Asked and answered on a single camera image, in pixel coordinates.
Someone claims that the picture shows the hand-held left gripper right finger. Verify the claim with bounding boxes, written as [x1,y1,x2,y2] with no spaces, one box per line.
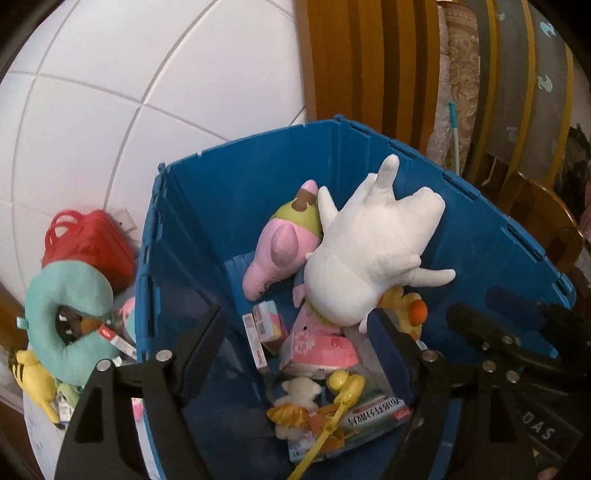
[367,308,539,480]

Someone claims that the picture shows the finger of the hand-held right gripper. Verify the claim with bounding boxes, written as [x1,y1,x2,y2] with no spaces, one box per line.
[445,302,555,370]
[489,287,591,365]

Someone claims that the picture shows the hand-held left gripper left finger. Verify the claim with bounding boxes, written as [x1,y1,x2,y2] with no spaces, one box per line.
[54,305,227,480]

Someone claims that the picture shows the yellow duck plush toy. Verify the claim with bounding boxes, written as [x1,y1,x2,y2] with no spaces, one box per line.
[376,285,426,342]

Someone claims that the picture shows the red green small box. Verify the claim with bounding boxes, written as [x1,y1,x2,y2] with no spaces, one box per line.
[242,313,272,374]

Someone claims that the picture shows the yellow plastic clip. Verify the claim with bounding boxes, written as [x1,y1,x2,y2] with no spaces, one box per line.
[285,369,366,480]

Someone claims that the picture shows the pink white small box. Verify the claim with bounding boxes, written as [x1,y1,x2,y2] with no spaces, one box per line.
[253,299,283,344]

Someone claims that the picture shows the pink wipes packet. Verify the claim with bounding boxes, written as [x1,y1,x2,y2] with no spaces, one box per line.
[279,305,361,374]

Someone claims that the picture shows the small white teddy bear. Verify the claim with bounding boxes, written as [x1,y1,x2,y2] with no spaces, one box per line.
[267,376,324,439]

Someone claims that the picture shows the white plush toy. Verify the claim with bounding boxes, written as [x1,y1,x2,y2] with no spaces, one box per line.
[302,154,457,334]

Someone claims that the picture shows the pink plush toy green shorts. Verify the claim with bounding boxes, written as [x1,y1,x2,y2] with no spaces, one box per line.
[242,180,324,301]

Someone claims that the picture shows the blue plastic crate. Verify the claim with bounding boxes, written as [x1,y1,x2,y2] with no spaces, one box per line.
[134,119,577,480]

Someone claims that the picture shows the small teal pink plush toy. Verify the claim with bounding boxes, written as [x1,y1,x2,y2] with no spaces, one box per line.
[115,295,139,347]

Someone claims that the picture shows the red white packet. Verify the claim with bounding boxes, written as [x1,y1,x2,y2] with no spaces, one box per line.
[96,323,137,361]

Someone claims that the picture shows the wooden chair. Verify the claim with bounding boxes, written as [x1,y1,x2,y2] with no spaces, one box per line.
[496,171,585,278]

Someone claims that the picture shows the red handbag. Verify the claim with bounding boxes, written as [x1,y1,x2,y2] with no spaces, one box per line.
[41,209,138,296]

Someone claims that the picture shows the teal neck pillow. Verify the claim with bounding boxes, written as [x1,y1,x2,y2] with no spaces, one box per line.
[24,261,122,386]

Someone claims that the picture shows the teal white stick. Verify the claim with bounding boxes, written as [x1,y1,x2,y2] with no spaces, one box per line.
[447,102,463,177]

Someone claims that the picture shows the wooden cabinet with grey doors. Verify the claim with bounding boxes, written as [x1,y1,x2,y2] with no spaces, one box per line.
[462,0,591,185]

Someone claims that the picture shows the beige patterned cloth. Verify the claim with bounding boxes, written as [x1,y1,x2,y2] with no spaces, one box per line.
[425,0,481,176]

